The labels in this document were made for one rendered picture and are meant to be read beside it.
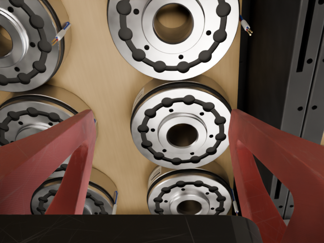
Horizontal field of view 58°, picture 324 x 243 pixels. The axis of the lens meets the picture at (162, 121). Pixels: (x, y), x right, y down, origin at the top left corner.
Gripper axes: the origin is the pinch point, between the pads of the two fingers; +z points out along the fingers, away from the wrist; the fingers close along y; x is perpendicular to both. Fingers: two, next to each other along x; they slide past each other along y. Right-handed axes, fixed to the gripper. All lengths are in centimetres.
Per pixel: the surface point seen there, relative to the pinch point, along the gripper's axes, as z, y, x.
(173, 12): 16.1, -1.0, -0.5
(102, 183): 14.7, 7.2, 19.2
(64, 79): 16.3, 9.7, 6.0
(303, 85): 6.0, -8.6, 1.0
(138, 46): 12.9, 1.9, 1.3
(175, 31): 15.0, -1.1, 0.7
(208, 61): 12.9, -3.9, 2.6
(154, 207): 13.0, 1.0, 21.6
